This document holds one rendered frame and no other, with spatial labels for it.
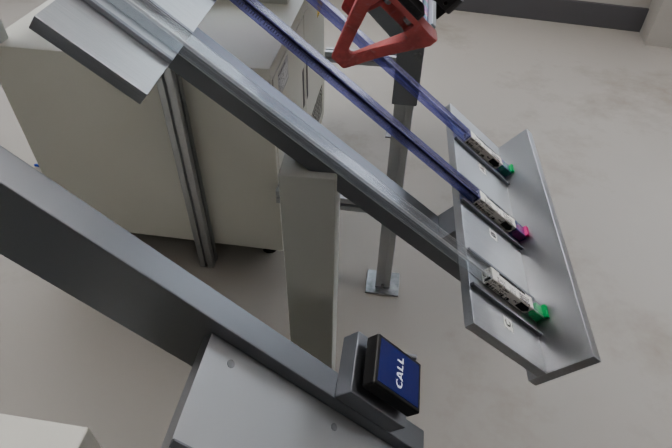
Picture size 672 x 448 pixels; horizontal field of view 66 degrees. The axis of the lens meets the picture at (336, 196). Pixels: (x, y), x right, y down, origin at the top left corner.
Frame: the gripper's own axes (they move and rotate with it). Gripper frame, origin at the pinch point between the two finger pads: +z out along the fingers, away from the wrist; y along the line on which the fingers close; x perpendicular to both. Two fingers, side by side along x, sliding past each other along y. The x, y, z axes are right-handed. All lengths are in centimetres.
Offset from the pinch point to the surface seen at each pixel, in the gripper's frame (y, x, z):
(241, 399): 27.5, 4.8, 11.9
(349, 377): 23.8, 11.6, 9.6
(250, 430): 29.0, 6.0, 12.0
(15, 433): 23, -1, 45
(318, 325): 3.1, 24.7, 31.6
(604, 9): -233, 147, -14
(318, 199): 2.9, 9.8, 14.6
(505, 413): -15, 91, 46
